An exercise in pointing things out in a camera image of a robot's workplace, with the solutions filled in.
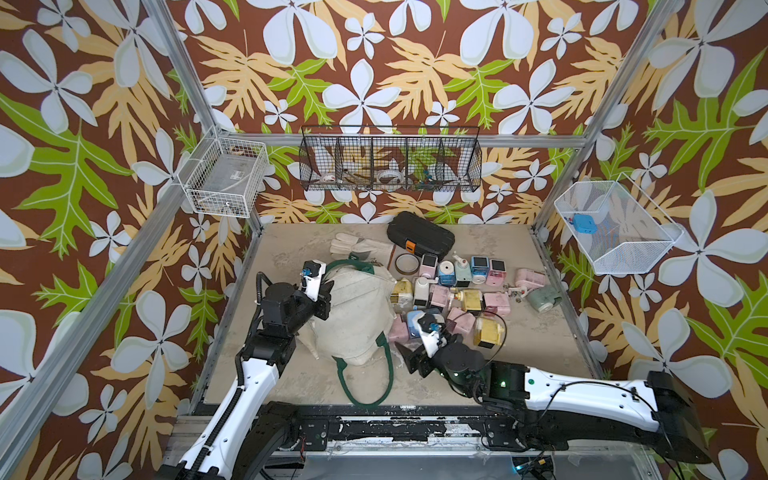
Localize cream tote bag green handles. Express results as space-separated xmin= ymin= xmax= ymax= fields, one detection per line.
xmin=299 ymin=259 xmax=396 ymax=409

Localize pink electric pencil sharpener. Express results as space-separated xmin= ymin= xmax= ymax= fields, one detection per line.
xmin=387 ymin=315 xmax=410 ymax=343

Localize white pencil sharpener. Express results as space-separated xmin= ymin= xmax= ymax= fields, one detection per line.
xmin=413 ymin=277 xmax=432 ymax=307

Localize green pencil sharpener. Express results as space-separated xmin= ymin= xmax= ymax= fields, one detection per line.
xmin=453 ymin=254 xmax=473 ymax=288

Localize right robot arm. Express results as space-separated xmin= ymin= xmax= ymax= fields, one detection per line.
xmin=396 ymin=341 xmax=712 ymax=465

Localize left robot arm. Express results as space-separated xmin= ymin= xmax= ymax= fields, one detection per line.
xmin=155 ymin=273 xmax=334 ymax=479

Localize cream work glove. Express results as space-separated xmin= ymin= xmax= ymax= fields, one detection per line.
xmin=330 ymin=232 xmax=394 ymax=266

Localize brown tape roll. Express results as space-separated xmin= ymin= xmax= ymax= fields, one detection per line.
xmin=394 ymin=253 xmax=421 ymax=276

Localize black hard case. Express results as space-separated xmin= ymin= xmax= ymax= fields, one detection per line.
xmin=387 ymin=212 xmax=455 ymax=260

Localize white tape roll in basket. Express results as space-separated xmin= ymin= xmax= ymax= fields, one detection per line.
xmin=376 ymin=169 xmax=405 ymax=184

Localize blue object in basket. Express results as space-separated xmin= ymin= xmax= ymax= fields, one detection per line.
xmin=570 ymin=213 xmax=598 ymax=235

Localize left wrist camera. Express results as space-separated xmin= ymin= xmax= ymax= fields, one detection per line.
xmin=254 ymin=259 xmax=328 ymax=337

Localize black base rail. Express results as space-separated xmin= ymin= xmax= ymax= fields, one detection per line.
xmin=280 ymin=405 xmax=538 ymax=452

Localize white wire basket left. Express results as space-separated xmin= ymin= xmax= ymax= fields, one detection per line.
xmin=179 ymin=128 xmax=270 ymax=219

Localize white wire basket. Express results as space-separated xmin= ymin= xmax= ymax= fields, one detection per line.
xmin=554 ymin=174 xmax=684 ymax=276
xmin=179 ymin=128 xmax=270 ymax=219

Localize black wire basket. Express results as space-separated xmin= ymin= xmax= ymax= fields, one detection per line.
xmin=297 ymin=125 xmax=482 ymax=192

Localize white wire basket right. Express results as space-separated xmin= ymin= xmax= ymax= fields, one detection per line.
xmin=554 ymin=174 xmax=684 ymax=276

